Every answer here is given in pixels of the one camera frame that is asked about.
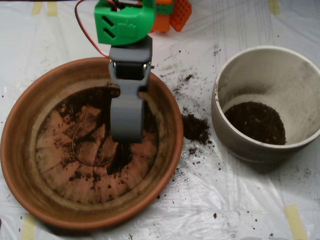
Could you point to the grey gripper black servo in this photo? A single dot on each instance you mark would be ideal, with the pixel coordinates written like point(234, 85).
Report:
point(130, 55)

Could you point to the clear plastic sheet cover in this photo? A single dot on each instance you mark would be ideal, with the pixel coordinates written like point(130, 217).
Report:
point(225, 200)

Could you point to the spilled dark soil pile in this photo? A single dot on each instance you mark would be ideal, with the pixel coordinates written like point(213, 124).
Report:
point(196, 128)

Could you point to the orange and green robot base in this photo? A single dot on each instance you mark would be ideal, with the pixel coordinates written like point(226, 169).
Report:
point(180, 15)

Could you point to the beige masking tape strip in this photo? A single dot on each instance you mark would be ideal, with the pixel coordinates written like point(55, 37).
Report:
point(52, 9)
point(37, 8)
point(296, 222)
point(274, 7)
point(28, 228)

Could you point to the terracotta clay saucer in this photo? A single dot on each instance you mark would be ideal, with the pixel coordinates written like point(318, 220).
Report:
point(22, 130)

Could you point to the small dark soil clump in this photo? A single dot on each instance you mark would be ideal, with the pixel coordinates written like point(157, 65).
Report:
point(189, 77)
point(193, 150)

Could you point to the white ceramic pot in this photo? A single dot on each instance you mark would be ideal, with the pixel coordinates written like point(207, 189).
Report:
point(250, 155)

